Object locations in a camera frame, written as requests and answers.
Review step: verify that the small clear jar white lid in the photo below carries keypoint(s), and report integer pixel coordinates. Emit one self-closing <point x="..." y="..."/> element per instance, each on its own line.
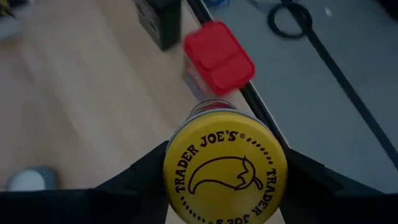
<point x="31" y="180"/>

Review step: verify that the dark green black pepper tin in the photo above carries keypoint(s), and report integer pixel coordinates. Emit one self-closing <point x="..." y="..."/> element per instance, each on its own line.
<point x="161" y="21"/>

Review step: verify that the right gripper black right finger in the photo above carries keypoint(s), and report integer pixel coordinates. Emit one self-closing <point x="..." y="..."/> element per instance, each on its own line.
<point x="308" y="186"/>

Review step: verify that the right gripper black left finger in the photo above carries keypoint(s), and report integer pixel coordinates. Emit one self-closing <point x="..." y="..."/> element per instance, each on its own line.
<point x="146" y="180"/>

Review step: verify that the wooden shelf black metal legs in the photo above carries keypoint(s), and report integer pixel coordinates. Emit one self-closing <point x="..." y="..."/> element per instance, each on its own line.
<point x="93" y="93"/>

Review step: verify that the yellow-lidded spice jar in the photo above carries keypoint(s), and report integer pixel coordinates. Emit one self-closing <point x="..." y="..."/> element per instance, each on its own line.
<point x="224" y="168"/>

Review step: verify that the red-lidded smoked paprika tin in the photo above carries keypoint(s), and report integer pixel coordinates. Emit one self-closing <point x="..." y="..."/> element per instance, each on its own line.
<point x="219" y="57"/>

